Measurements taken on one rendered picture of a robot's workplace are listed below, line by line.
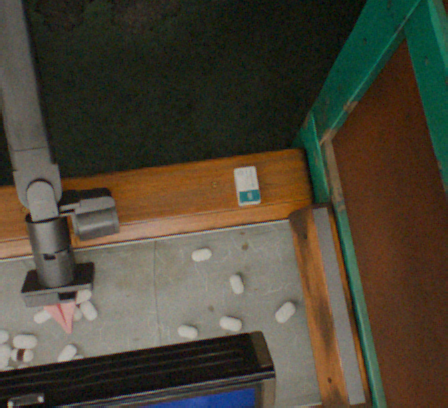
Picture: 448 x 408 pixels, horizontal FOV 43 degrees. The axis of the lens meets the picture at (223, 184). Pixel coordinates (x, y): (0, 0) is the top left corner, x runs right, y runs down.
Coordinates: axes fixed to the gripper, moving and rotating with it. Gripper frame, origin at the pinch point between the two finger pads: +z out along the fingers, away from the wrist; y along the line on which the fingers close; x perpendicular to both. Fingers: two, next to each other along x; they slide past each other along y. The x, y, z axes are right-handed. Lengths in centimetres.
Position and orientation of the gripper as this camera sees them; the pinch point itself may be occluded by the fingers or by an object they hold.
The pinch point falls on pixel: (69, 326)
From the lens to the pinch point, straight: 94.8
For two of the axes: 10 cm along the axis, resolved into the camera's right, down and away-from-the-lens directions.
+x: -1.4, -3.7, 9.2
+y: 9.9, -1.2, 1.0
